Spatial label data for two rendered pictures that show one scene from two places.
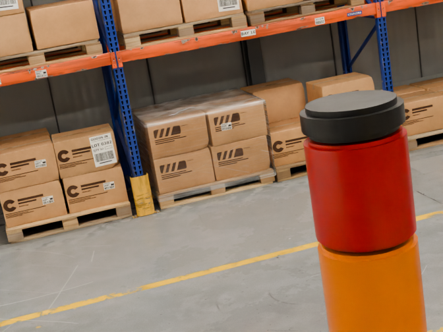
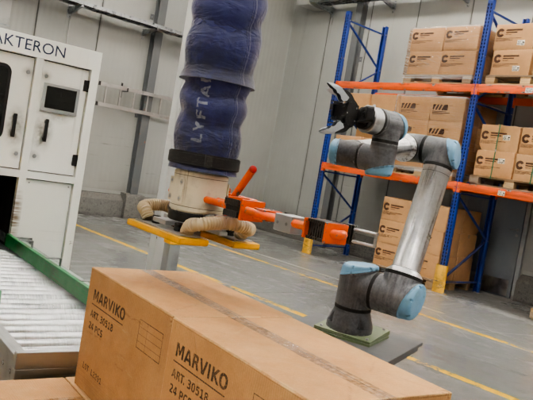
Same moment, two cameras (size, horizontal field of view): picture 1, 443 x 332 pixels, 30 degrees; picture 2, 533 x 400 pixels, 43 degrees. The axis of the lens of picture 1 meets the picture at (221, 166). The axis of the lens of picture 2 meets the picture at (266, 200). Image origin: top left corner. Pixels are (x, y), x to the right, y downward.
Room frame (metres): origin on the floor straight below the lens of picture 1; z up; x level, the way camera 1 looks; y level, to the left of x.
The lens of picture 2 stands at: (0.19, -3.63, 1.37)
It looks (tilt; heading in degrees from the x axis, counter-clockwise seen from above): 3 degrees down; 61
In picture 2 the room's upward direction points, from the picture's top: 10 degrees clockwise
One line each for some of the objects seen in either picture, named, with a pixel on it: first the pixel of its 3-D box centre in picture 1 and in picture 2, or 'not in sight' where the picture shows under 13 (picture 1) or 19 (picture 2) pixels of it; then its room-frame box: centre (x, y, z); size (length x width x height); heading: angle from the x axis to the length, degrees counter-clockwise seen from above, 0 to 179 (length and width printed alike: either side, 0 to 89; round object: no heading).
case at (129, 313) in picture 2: not in sight; (176, 351); (1.03, -1.69, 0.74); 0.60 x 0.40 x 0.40; 97
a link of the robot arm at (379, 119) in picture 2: not in sight; (370, 118); (1.50, -1.86, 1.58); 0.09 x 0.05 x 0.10; 99
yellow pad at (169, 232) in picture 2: not in sight; (166, 226); (0.93, -1.70, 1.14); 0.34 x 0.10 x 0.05; 99
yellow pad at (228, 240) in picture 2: not in sight; (217, 231); (1.12, -1.67, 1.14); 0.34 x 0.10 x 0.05; 99
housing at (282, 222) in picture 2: not in sight; (291, 224); (1.10, -2.14, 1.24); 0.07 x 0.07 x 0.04; 9
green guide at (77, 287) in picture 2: not in sight; (51, 265); (1.03, 0.29, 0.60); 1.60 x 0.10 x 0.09; 97
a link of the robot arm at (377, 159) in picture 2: not in sight; (378, 158); (1.59, -1.83, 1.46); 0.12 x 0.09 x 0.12; 118
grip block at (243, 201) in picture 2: not in sight; (243, 209); (1.07, -1.93, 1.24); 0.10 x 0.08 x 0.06; 9
